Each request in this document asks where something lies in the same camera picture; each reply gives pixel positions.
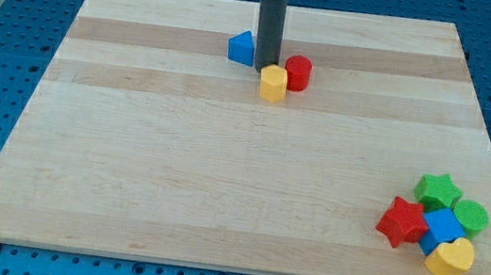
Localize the blue triangle block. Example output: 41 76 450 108
227 30 254 66

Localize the green cylinder block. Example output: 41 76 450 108
452 200 490 239

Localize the red star block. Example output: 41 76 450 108
375 196 429 249

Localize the yellow heart block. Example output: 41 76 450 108
424 237 476 275

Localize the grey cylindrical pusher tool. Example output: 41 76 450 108
254 0 287 72

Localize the wooden board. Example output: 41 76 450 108
0 0 491 275

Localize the blue cube block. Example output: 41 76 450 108
418 208 466 255

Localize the red cylinder block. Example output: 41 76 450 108
285 55 313 92

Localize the yellow hexagon block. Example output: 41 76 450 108
259 64 287 103

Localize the green star block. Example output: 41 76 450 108
414 173 464 212

